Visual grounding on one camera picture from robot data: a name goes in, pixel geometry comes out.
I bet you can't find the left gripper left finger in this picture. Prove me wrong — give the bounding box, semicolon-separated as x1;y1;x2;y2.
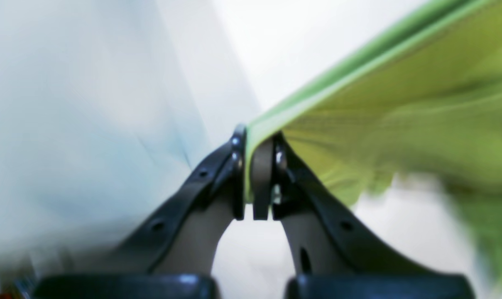
31;125;246;299

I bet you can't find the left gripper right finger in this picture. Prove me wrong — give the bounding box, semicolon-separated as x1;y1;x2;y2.
251;133;475;299

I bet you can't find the green t-shirt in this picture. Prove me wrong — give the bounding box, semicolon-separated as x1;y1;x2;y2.
246;0;502;291

